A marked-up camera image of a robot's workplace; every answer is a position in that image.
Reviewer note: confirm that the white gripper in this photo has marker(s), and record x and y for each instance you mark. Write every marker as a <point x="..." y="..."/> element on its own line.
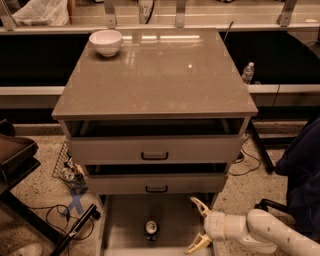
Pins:
<point x="214" y="226"/>

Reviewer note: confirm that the pepsi can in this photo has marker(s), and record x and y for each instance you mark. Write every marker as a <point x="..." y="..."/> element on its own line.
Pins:
<point x="151" y="230"/>

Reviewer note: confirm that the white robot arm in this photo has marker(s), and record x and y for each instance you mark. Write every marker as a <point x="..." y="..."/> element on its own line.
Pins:
<point x="258" y="231"/>

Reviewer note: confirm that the open bottom drawer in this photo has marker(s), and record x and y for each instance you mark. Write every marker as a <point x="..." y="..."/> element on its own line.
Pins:
<point x="124" y="217"/>

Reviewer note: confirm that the grey drawer cabinet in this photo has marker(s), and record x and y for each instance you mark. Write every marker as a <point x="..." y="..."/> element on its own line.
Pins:
<point x="157" y="74"/>

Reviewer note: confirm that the black bar on floor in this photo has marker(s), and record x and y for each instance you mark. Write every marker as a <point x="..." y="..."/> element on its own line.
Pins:
<point x="90" y="215"/>

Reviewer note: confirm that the office chair with dark jacket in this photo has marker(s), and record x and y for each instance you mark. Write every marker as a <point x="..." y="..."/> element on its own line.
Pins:
<point x="300" y="163"/>

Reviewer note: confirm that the clear plastic water bottle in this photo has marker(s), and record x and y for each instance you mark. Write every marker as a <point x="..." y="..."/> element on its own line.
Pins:
<point x="248" y="73"/>

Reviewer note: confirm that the white shoe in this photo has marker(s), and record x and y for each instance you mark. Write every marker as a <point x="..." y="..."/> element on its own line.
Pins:
<point x="34" y="249"/>

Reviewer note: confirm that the dark brown chair left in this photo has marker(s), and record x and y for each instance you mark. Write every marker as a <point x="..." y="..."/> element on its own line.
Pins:
<point x="16" y="163"/>

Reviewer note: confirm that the white ceramic bowl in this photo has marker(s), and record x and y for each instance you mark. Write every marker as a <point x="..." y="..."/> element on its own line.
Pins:
<point x="106" y="42"/>

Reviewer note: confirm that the white plastic bag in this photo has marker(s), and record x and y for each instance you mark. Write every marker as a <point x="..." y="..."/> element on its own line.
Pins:
<point x="43" y="13"/>

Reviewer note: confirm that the middle drawer with handle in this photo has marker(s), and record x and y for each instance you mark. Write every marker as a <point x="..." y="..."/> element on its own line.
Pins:
<point x="156" y="178"/>

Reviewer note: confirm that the drawer with handle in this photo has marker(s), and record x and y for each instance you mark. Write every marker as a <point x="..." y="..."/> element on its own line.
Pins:
<point x="156" y="178"/>
<point x="155" y="141"/>

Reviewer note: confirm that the top drawer with handle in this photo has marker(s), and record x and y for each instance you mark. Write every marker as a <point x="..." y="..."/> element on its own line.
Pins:
<point x="155" y="141"/>

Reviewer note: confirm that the wire basket with items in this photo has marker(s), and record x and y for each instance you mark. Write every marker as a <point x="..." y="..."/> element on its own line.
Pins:
<point x="67" y="171"/>

